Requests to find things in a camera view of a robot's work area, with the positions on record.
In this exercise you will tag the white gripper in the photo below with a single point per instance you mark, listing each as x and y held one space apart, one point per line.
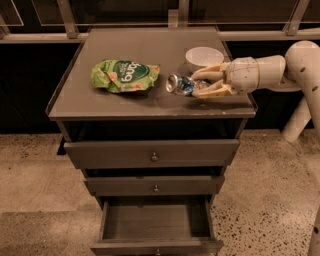
242 74

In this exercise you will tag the blue silver redbull can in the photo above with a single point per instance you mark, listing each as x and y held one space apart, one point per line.
180 85

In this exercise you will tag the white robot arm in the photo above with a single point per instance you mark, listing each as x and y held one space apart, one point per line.
270 204

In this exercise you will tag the grey top drawer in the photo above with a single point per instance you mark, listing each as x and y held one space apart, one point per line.
137 154

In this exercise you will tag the grey drawer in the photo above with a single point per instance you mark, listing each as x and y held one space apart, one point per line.
156 226
143 186
137 154

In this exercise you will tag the grey drawer cabinet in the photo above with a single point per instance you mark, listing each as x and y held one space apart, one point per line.
84 113

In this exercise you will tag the brass top drawer knob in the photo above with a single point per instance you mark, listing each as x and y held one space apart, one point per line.
154 157

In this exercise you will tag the grey middle drawer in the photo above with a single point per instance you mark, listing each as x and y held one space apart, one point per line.
143 186

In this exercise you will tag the grey bottom drawer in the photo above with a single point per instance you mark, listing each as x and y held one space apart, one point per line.
156 226

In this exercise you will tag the white ceramic bowl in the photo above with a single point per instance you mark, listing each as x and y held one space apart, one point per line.
200 57

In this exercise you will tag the green snack bag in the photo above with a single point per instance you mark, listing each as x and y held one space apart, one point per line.
123 76

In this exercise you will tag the metal railing frame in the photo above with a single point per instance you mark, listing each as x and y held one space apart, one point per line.
51 21

